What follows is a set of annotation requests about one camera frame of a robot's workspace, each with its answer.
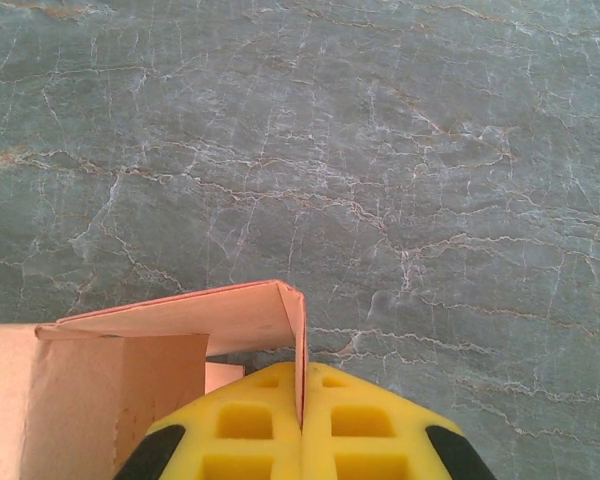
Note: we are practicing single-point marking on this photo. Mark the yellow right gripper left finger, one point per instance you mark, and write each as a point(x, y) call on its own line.
point(200, 450)

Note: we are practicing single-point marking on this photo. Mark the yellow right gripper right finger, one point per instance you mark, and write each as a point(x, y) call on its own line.
point(405, 450)

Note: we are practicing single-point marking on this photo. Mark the pink paper box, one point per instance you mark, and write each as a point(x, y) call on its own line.
point(80, 390)

